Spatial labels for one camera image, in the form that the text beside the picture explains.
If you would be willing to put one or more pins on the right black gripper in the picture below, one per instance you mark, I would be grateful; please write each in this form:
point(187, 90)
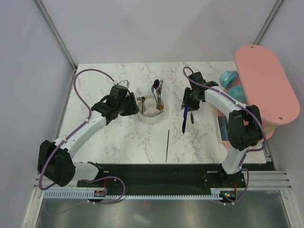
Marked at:
point(185, 101)

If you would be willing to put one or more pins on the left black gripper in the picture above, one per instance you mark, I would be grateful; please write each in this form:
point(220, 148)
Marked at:
point(134, 109)

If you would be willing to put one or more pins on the silver small spoon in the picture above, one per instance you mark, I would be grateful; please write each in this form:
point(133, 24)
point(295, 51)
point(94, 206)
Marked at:
point(140, 103)

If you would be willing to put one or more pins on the black small spoon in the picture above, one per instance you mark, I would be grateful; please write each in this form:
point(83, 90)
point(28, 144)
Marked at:
point(143, 103)

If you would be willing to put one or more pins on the white round divided container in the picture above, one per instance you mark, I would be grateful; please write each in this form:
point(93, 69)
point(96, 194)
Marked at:
point(151, 114)

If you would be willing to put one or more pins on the teal plastic spoon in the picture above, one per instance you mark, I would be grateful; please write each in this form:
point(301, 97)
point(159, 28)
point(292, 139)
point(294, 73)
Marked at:
point(155, 97)

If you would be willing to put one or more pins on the purple long-handled spoon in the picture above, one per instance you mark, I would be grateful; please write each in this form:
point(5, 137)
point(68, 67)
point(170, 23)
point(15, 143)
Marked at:
point(156, 83)

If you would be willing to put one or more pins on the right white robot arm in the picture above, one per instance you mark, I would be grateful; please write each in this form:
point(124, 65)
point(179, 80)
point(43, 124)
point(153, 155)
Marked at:
point(228, 105)

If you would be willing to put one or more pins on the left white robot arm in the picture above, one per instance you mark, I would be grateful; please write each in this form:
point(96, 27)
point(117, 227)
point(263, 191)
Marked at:
point(55, 160)

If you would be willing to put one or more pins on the blue plastic knife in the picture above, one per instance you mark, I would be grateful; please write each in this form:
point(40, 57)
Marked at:
point(184, 119)

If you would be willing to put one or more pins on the teal headphones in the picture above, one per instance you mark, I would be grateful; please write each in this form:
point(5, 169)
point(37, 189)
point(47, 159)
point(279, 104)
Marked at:
point(226, 80)

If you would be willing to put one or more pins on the dark chopstick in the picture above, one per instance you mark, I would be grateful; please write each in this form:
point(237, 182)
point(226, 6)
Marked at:
point(167, 146)

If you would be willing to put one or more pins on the pink oval shelf top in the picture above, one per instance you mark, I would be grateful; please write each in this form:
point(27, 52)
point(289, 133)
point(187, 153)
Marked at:
point(266, 85)

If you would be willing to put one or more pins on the teal handled silver fork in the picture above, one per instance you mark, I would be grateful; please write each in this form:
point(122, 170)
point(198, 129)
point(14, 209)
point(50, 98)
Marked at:
point(192, 118)

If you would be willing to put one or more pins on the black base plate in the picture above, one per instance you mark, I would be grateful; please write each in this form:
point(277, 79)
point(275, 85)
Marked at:
point(152, 177)

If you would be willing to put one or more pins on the white slotted cable duct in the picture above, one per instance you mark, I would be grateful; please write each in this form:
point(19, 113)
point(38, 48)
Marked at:
point(91, 194)

